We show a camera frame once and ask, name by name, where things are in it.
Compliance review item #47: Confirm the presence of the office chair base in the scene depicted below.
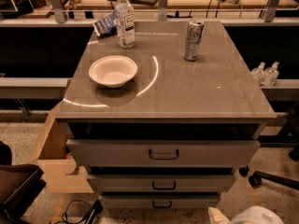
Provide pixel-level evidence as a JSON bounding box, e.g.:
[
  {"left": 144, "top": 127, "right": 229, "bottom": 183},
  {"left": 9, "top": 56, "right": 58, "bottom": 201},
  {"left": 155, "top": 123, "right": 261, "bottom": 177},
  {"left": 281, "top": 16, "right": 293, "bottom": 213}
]
[{"left": 249, "top": 171, "right": 299, "bottom": 190}]

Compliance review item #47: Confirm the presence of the clear plastic water bottle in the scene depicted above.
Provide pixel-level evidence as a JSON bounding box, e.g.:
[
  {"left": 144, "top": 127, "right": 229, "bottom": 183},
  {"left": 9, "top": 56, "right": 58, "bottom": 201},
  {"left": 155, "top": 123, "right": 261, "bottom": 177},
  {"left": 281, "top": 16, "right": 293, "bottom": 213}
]
[{"left": 114, "top": 0, "right": 135, "bottom": 49}]

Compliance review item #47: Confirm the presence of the blue white snack bag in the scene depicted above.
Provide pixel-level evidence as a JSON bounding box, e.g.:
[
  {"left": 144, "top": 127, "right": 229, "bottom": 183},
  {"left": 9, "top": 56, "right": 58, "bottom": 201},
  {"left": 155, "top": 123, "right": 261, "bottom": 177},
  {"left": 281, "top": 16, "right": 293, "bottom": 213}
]
[{"left": 93, "top": 13, "right": 117, "bottom": 37}]

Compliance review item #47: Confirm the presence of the grey top drawer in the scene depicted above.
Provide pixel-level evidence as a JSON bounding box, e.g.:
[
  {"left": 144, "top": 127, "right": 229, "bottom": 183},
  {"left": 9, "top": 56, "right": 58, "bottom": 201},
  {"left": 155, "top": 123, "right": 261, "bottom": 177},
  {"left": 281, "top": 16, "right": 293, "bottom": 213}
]
[{"left": 66, "top": 139, "right": 260, "bottom": 168}]

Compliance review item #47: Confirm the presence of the clear pump bottle left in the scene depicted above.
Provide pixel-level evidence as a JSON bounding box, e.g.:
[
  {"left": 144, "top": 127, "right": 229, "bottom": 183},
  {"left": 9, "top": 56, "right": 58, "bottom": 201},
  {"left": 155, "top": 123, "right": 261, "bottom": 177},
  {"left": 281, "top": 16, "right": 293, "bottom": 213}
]
[{"left": 251, "top": 62, "right": 265, "bottom": 85}]

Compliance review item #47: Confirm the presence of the grey middle drawer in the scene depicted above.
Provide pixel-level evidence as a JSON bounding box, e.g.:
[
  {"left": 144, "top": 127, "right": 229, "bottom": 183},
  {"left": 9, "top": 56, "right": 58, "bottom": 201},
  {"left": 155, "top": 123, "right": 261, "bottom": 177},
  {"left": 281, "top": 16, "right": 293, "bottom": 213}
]
[{"left": 87, "top": 175, "right": 235, "bottom": 193}]

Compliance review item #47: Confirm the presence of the grey bottom drawer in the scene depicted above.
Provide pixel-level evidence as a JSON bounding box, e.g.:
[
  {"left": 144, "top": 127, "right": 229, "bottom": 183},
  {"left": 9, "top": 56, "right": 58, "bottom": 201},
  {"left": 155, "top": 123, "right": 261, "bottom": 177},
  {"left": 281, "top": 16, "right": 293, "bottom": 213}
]
[{"left": 99, "top": 193, "right": 220, "bottom": 209}]

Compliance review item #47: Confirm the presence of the grey drawer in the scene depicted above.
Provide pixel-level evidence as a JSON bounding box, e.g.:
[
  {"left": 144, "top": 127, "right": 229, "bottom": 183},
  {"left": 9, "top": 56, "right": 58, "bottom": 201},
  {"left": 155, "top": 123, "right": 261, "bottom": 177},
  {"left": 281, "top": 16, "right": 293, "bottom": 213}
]
[
  {"left": 66, "top": 139, "right": 260, "bottom": 168},
  {"left": 87, "top": 175, "right": 235, "bottom": 193},
  {"left": 99, "top": 193, "right": 220, "bottom": 209}
]

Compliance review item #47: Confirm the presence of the white bowl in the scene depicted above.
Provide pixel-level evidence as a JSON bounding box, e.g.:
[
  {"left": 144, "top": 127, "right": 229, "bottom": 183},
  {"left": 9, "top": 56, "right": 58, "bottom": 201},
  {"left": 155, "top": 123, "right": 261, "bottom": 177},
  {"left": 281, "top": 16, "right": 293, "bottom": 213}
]
[{"left": 89, "top": 55, "right": 137, "bottom": 88}]

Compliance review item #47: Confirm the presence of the silver drink can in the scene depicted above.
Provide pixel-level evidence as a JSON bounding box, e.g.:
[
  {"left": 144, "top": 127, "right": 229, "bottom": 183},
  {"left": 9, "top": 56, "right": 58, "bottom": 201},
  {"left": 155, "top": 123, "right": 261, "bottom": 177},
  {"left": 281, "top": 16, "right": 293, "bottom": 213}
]
[{"left": 184, "top": 20, "right": 205, "bottom": 61}]

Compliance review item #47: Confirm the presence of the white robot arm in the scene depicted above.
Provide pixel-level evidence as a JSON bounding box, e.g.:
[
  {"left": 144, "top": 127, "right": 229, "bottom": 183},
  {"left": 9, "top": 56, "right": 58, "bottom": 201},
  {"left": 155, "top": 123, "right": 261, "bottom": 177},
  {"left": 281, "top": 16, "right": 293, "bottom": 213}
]
[{"left": 208, "top": 206, "right": 284, "bottom": 224}]

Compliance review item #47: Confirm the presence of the cardboard box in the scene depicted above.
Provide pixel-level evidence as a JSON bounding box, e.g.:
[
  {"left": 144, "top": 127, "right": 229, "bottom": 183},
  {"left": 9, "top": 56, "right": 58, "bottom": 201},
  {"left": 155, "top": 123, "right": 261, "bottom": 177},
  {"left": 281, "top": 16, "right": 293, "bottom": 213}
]
[{"left": 29, "top": 105, "right": 93, "bottom": 193}]

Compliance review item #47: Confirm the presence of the black bin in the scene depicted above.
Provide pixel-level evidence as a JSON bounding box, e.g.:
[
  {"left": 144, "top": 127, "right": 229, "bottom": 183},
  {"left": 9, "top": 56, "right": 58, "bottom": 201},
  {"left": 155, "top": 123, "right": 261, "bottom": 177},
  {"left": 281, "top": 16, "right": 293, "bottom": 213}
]
[{"left": 0, "top": 164, "right": 46, "bottom": 224}]

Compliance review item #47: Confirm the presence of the black floor cable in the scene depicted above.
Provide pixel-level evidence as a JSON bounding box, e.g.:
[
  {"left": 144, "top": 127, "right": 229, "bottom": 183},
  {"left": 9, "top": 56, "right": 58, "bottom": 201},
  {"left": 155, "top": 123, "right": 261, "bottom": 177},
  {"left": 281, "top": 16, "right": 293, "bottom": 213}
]
[{"left": 53, "top": 199, "right": 104, "bottom": 224}]

